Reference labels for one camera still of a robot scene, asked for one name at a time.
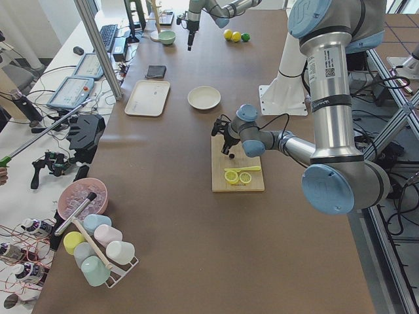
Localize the cream round plate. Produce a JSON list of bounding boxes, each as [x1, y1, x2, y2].
[[187, 86, 221, 110]]

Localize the bamboo cutting board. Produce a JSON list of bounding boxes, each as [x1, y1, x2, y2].
[[211, 135, 264, 192]]

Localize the black plastic stand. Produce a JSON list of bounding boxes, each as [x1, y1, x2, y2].
[[66, 114, 105, 164]]

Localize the metal grabber pole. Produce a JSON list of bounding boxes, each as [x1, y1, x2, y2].
[[1, 97, 92, 167]]

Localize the lemon slice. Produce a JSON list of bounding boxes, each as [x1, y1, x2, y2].
[[224, 170, 240, 185], [238, 171, 252, 184]]

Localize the green lime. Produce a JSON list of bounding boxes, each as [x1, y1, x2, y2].
[[241, 33, 250, 43]]

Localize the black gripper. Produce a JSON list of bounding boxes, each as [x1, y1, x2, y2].
[[221, 126, 240, 155], [187, 20, 199, 51]]

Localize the white cup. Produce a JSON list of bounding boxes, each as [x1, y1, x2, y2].
[[106, 241, 135, 265]]

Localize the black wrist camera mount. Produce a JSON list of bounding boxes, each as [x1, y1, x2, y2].
[[211, 114, 231, 137], [176, 11, 188, 25]]

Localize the yellow cup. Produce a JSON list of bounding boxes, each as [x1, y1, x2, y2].
[[63, 231, 86, 255]]

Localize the teach pendant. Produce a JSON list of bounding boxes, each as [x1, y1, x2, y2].
[[73, 53, 104, 80], [46, 76, 94, 109]]

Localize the far teach pendant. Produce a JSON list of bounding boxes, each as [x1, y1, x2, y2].
[[73, 53, 104, 80]]

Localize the near teach pendant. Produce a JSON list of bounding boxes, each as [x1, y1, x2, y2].
[[46, 76, 94, 109]]

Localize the yellow lemon outer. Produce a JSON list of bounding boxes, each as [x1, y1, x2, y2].
[[223, 29, 233, 41]]

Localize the mint cup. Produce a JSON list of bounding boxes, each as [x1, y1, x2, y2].
[[81, 256, 111, 287]]

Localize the white cup rack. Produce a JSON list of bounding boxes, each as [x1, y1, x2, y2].
[[71, 218, 139, 289]]

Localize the metal tongs in ice bowl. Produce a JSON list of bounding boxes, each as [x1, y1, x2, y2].
[[54, 192, 97, 237]]

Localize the yellow plastic knife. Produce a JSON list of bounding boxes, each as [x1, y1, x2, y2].
[[224, 166, 261, 173]]

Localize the lower lemon slice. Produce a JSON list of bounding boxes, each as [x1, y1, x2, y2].
[[224, 170, 240, 185]]

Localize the black computer mouse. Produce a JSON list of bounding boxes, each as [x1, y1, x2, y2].
[[73, 46, 84, 56]]

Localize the grey cup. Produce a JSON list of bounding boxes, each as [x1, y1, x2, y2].
[[73, 242, 96, 268]]

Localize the pink cup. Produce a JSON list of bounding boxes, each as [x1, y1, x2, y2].
[[94, 224, 123, 247]]

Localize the upper lemon slice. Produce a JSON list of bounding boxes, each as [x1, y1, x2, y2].
[[238, 171, 252, 184]]

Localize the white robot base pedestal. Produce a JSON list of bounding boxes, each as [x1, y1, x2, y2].
[[259, 34, 308, 116]]

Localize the aluminium frame post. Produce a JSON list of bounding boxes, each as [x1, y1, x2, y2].
[[74, 0, 122, 101]]

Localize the grey folded cloth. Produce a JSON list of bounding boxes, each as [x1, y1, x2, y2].
[[145, 65, 167, 79]]

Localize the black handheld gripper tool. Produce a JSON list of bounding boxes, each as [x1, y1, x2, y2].
[[30, 150, 77, 190]]

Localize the yellow lemon near lime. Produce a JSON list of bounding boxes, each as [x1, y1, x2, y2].
[[231, 31, 242, 43]]

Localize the cream rabbit tray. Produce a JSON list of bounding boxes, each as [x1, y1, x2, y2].
[[124, 80, 170, 117]]

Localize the mint green bowl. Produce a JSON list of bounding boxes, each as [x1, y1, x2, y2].
[[158, 30, 176, 45]]

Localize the round wooden stand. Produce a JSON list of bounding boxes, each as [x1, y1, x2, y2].
[[146, 0, 162, 42]]

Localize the blue cup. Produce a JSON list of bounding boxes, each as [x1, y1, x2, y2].
[[82, 214, 112, 236]]

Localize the black bottle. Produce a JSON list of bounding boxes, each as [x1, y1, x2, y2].
[[10, 89, 43, 123]]

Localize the pink ice bowl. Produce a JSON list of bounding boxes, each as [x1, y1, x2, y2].
[[58, 178, 109, 220]]

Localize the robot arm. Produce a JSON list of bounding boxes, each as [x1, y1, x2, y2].
[[186, 0, 261, 51], [213, 1, 390, 215]]

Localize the black keyboard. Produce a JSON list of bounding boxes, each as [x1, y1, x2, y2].
[[100, 24, 118, 52]]

